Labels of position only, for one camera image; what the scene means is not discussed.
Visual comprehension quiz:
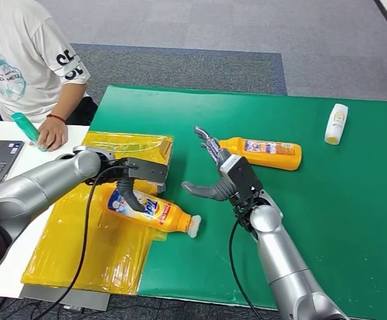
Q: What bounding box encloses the person's left hand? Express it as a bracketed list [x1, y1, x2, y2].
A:
[30, 117, 69, 153]

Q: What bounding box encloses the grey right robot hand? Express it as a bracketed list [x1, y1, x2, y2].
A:
[181, 125, 237, 203]

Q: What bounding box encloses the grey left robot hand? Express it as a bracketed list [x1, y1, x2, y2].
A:
[116, 177, 147, 214]

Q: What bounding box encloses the teal tube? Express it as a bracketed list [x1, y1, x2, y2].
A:
[11, 112, 48, 153]

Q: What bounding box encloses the orange detergent bottle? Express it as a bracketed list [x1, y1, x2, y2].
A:
[218, 137, 303, 172]
[106, 188, 202, 239]

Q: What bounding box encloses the white lotion bottle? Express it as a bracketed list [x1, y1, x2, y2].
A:
[324, 103, 349, 146]

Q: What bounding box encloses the yellow film-wrapped cardboard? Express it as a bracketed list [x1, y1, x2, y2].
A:
[21, 131, 175, 296]

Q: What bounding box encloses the person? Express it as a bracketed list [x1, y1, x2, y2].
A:
[0, 0, 98, 153]

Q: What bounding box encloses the green table mat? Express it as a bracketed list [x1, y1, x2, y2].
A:
[89, 85, 387, 320]

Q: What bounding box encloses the red bracelet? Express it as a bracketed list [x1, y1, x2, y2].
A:
[45, 113, 67, 125]

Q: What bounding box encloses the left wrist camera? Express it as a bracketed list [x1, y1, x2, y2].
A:
[118, 157, 169, 187]

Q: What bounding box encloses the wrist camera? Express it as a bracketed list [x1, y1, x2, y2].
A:
[219, 154, 264, 209]
[118, 157, 169, 187]

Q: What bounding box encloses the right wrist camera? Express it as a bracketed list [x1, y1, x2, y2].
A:
[219, 154, 264, 209]

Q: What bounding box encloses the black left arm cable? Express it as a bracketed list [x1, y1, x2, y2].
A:
[33, 164, 131, 320]

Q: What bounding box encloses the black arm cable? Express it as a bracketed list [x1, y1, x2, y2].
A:
[227, 218, 264, 320]
[33, 164, 131, 320]

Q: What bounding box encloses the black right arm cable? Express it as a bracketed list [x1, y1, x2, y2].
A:
[227, 218, 264, 320]

